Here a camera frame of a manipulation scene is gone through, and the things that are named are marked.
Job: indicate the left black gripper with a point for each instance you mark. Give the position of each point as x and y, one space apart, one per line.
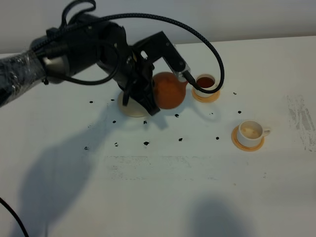
132 75

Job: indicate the brown clay teapot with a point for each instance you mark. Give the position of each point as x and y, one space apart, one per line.
169 92

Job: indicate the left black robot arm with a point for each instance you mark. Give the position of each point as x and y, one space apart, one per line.
86 51

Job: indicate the beige teapot saucer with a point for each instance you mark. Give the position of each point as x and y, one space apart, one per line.
132 109

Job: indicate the far white teacup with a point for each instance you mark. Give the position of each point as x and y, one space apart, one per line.
206 82

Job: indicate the white teacup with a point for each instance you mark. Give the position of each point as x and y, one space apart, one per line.
251 132
206 82

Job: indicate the far orange coaster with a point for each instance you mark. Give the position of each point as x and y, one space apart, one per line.
211 98

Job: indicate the orange coaster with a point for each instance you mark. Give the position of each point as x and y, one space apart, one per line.
240 146
211 98

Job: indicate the near orange coaster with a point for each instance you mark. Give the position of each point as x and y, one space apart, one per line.
240 146

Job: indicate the near white teacup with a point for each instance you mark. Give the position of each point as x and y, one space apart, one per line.
251 132

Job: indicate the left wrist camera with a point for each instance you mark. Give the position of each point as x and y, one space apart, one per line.
157 46

